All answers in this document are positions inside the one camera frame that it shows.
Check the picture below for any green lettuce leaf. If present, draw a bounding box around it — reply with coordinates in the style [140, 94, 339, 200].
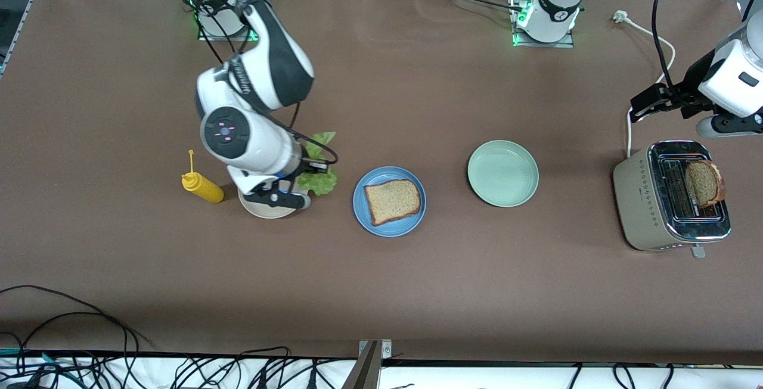
[296, 132, 340, 197]

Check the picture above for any brown bread slice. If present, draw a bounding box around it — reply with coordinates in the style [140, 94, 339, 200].
[364, 179, 422, 226]
[684, 160, 727, 210]

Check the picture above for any beige round plate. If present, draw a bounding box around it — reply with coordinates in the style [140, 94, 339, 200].
[238, 186, 299, 220]

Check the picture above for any blue round plate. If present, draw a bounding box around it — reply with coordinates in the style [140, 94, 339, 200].
[352, 166, 427, 238]

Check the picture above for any green round plate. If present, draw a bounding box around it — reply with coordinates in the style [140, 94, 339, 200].
[467, 140, 539, 208]

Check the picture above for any beige chrome toaster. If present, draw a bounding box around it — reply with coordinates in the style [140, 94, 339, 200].
[613, 140, 732, 259]

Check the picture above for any yellow squeeze bottle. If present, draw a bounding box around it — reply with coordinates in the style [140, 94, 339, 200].
[181, 150, 225, 204]

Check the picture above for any dark metal pole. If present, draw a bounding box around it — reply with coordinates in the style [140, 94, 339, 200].
[343, 341, 380, 389]

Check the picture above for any white toaster power cord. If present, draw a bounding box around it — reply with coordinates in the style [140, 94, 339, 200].
[613, 10, 677, 159]

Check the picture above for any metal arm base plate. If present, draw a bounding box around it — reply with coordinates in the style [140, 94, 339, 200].
[197, 0, 260, 42]
[511, 0, 576, 49]

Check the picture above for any small metal bracket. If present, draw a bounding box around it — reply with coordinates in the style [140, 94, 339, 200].
[358, 340, 392, 359]

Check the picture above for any long black cable loop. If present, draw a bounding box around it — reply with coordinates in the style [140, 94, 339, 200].
[0, 285, 153, 389]

